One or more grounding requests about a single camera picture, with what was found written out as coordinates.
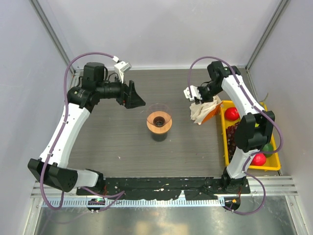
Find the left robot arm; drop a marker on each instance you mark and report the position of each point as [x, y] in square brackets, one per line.
[51, 169]

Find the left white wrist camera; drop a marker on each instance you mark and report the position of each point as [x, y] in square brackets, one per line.
[121, 67]

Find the aluminium frame rail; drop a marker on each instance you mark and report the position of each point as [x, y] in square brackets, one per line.
[274, 185]

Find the dark green fruit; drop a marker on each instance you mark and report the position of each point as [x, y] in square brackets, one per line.
[268, 150]

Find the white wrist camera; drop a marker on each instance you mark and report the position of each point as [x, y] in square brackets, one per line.
[121, 67]
[192, 93]

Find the white slotted cable duct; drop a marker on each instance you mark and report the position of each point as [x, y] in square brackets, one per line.
[180, 202]

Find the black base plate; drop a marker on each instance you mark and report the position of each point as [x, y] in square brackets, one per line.
[166, 188]

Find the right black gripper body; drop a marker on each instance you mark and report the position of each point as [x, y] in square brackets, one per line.
[206, 93]

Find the red apple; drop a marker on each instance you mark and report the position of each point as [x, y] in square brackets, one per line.
[231, 114]

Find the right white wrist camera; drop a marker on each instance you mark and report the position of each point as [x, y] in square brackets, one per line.
[192, 93]

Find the dark red grape bunch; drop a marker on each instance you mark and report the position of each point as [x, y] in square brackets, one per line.
[231, 145]

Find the yellow plastic tray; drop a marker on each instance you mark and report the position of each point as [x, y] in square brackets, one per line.
[272, 163]

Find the white coffee filter stack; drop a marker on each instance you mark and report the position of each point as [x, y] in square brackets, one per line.
[200, 111]

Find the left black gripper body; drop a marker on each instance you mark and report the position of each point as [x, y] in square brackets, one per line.
[123, 98]

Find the red pepper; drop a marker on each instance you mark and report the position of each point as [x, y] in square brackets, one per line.
[259, 159]

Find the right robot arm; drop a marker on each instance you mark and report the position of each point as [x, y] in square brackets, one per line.
[255, 127]

